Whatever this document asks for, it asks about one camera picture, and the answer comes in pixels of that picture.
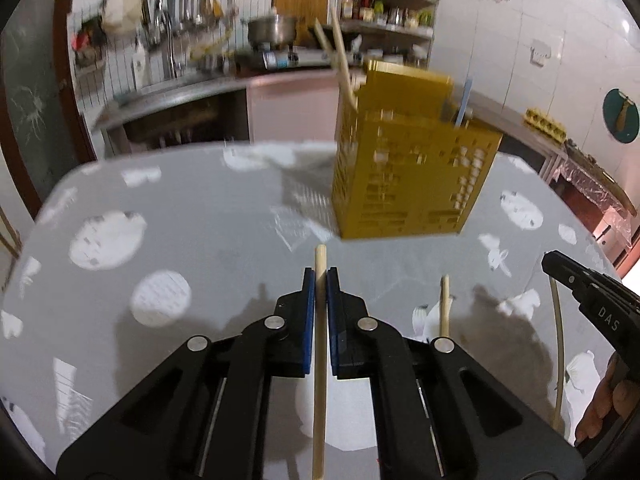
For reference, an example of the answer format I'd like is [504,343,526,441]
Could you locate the gas stove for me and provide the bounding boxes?
[256,46,336,70]

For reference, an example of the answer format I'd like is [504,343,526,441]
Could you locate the hanging utensil rack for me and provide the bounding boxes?
[99,0,224,51]

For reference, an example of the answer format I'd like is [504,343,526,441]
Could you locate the dark glass door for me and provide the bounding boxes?
[1,0,96,217]

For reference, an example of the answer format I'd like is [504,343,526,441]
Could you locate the kitchen counter cabinets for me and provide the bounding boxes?
[92,70,340,158]

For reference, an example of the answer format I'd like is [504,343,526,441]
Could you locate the corner spice shelf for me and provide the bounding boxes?
[337,0,440,68]

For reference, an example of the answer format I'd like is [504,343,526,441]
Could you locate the white wall socket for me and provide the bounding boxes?
[529,39,552,67]

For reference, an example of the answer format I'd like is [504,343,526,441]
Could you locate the steel cooking pot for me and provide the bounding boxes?
[241,13,298,50]

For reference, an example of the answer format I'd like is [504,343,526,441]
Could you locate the grey patterned tablecloth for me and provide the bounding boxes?
[1,144,614,471]

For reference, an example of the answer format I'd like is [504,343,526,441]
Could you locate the yellow perforated utensil holder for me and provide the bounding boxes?
[331,60,502,240]

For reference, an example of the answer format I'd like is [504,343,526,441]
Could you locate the wooden chopstick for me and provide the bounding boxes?
[439,275,450,337]
[311,244,328,480]
[331,6,358,112]
[314,18,340,82]

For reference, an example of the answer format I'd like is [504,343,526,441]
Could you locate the yellow egg tray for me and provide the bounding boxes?
[523,108,566,144]

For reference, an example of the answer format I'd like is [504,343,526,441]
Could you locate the person's right hand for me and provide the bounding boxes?
[575,353,639,443]

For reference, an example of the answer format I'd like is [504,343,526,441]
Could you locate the green wall hanger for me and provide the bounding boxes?
[602,88,639,144]

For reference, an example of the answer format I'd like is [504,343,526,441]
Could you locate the pale curved chopstick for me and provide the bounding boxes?
[549,278,565,432]

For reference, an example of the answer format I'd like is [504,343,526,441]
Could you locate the blue handled utensil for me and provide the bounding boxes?
[454,77,473,128]

